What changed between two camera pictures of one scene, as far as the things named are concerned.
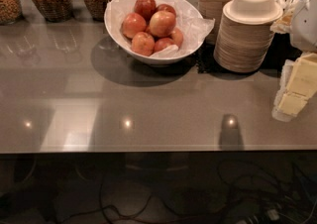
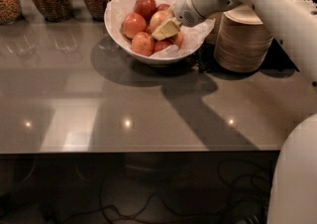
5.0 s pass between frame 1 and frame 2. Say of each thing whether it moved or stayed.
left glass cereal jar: stayed
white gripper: moved
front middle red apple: stayed
